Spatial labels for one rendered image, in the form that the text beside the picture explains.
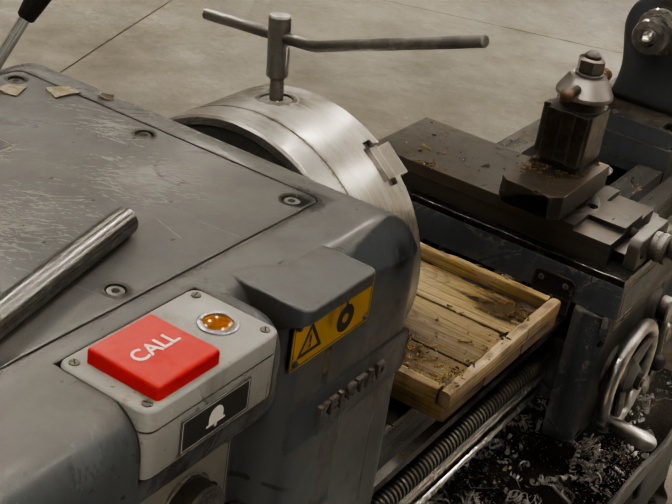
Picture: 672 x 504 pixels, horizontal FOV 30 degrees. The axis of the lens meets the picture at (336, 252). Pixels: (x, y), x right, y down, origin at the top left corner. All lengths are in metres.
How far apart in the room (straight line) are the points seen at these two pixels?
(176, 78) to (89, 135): 3.56
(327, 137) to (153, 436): 0.52
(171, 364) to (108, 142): 0.35
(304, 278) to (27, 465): 0.28
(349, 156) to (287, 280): 0.33
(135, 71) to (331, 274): 3.79
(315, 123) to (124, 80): 3.39
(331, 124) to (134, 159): 0.25
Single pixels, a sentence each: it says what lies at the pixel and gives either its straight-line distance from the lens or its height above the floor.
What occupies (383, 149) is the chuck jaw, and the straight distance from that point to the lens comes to 1.29.
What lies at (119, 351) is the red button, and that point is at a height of 1.27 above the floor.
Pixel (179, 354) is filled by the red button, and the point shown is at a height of 1.27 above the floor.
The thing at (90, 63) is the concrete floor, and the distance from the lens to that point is 4.73.
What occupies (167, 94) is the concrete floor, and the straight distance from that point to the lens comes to 4.51.
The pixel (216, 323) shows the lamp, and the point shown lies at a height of 1.26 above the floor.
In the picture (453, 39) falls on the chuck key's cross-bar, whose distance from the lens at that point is 1.11.
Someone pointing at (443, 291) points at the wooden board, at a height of 0.89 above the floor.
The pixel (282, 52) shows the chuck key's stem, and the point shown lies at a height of 1.29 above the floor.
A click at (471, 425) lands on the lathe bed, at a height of 0.79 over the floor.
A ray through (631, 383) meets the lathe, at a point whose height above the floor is 0.74.
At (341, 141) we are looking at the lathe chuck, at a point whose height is 1.22.
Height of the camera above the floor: 1.71
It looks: 28 degrees down
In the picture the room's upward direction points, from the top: 9 degrees clockwise
